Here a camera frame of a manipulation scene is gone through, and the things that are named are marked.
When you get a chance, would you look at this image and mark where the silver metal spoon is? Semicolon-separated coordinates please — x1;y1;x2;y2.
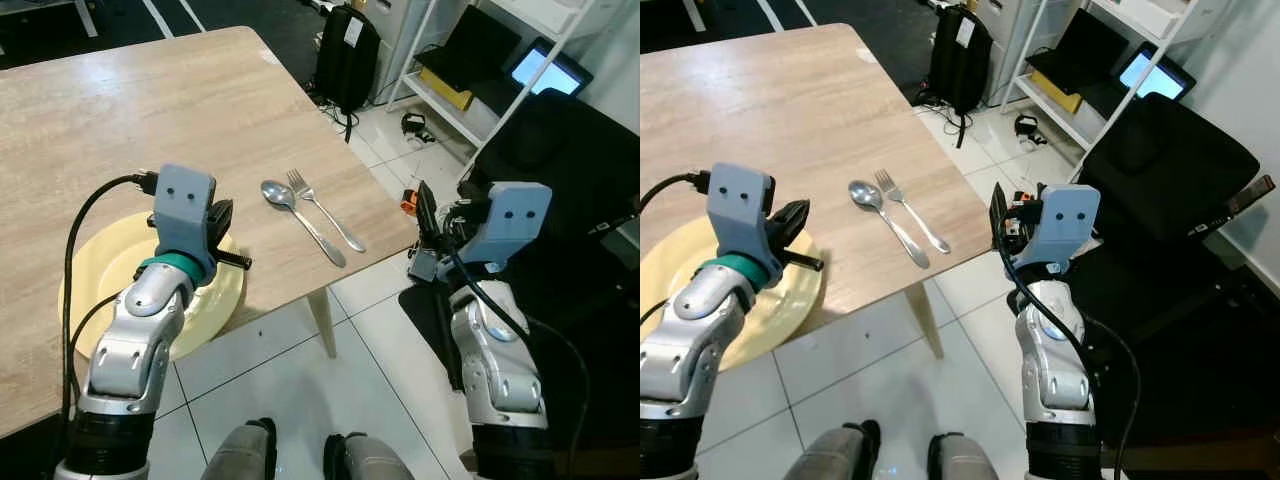
849;180;931;269
261;180;348;269

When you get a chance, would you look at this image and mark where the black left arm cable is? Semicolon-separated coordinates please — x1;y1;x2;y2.
640;172;713;217
62;172;161;441

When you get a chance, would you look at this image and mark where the grey right robot leg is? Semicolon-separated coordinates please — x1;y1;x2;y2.
927;432;1021;480
322;432;416;480

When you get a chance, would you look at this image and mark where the white metal shelf rack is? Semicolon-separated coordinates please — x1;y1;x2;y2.
385;0;626;186
1000;0;1226;186

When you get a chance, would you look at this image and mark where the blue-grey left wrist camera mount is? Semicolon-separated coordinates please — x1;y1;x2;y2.
152;164;218;283
706;163;779;288

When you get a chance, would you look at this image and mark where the yellow box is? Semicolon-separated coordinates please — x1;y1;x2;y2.
1030;70;1084;115
418;65;476;112

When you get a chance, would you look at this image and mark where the silver metal fork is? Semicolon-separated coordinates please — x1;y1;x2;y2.
874;169;952;254
286;169;367;253

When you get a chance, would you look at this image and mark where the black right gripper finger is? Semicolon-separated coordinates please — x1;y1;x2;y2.
416;180;441;249
988;183;1011;251

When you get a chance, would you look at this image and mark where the black tablet with lit screen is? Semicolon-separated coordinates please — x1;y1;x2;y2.
1118;42;1197;102
505;38;593;99

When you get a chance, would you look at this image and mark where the grey left robot leg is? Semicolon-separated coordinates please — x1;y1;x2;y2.
782;420;881;480
205;418;279;480

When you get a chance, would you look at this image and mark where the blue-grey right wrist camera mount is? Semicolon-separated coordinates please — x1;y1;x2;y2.
462;183;553;271
1020;183;1102;273

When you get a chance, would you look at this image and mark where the black backpack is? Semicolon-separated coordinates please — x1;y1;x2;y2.
928;5;994;117
314;5;381;117

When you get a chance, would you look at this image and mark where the black fabric chair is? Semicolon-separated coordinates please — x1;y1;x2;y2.
1010;95;1280;441
400;90;641;446

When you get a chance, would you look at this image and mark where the grey robot leg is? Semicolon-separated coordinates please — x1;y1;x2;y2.
322;432;416;480
782;420;881;480
205;418;279;480
927;432;1021;480

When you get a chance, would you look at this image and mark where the pale yellow round plate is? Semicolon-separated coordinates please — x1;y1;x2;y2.
640;215;827;372
58;212;247;363

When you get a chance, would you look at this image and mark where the black flat bag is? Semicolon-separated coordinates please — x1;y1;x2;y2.
1027;10;1129;96
440;5;522;91

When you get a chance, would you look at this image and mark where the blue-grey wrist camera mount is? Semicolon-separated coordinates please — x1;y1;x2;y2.
706;163;779;288
152;164;218;283
1020;183;1102;273
462;183;553;271

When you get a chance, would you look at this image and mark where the wooden table leg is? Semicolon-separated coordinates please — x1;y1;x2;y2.
305;288;338;359
903;283;946;359

